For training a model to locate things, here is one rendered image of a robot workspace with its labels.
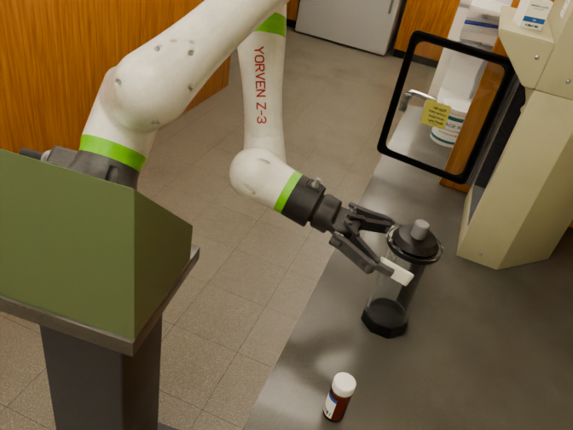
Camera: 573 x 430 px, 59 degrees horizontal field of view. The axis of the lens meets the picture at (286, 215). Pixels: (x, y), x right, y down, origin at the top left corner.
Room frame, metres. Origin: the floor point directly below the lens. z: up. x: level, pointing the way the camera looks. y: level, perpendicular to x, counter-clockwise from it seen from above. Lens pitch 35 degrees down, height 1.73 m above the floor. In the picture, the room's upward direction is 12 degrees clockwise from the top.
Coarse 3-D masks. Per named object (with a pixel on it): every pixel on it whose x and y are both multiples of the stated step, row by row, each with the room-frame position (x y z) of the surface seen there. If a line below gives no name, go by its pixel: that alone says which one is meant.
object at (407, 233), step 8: (408, 224) 0.84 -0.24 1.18; (416, 224) 0.80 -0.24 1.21; (424, 224) 0.81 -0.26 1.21; (400, 232) 0.81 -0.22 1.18; (408, 232) 0.82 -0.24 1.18; (416, 232) 0.80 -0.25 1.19; (424, 232) 0.80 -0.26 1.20; (400, 240) 0.79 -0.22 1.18; (408, 240) 0.79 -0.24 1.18; (416, 240) 0.80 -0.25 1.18; (424, 240) 0.80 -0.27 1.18; (432, 240) 0.81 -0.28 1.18; (408, 248) 0.77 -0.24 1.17; (416, 248) 0.77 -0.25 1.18; (424, 248) 0.78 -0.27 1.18; (432, 248) 0.78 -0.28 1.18; (424, 256) 0.77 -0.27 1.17
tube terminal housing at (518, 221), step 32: (512, 96) 1.39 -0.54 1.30; (544, 96) 1.11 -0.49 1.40; (544, 128) 1.10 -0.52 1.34; (512, 160) 1.11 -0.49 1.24; (544, 160) 1.09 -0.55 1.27; (512, 192) 1.10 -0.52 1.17; (544, 192) 1.09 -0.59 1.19; (480, 224) 1.11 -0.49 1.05; (512, 224) 1.09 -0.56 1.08; (544, 224) 1.13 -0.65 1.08; (480, 256) 1.10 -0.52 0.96; (512, 256) 1.10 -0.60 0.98; (544, 256) 1.17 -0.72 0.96
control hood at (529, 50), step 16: (512, 16) 1.31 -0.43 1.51; (512, 32) 1.14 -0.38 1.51; (528, 32) 1.16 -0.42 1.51; (544, 32) 1.20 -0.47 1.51; (512, 48) 1.13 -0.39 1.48; (528, 48) 1.12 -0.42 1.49; (544, 48) 1.12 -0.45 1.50; (512, 64) 1.13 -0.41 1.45; (528, 64) 1.12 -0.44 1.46; (544, 64) 1.11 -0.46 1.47; (528, 80) 1.12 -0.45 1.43
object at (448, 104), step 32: (416, 64) 1.51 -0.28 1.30; (448, 64) 1.48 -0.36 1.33; (480, 64) 1.45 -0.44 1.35; (416, 96) 1.50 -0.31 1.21; (448, 96) 1.47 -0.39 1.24; (480, 96) 1.44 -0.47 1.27; (416, 128) 1.49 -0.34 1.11; (448, 128) 1.46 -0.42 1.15; (480, 128) 1.42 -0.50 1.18; (448, 160) 1.44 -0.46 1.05
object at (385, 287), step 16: (416, 256) 0.76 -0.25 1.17; (432, 256) 0.77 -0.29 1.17; (416, 272) 0.77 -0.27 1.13; (384, 288) 0.78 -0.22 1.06; (400, 288) 0.77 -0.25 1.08; (416, 288) 0.77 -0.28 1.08; (368, 304) 0.80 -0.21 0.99; (384, 304) 0.77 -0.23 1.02; (400, 304) 0.77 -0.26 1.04; (384, 320) 0.77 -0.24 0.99; (400, 320) 0.77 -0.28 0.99
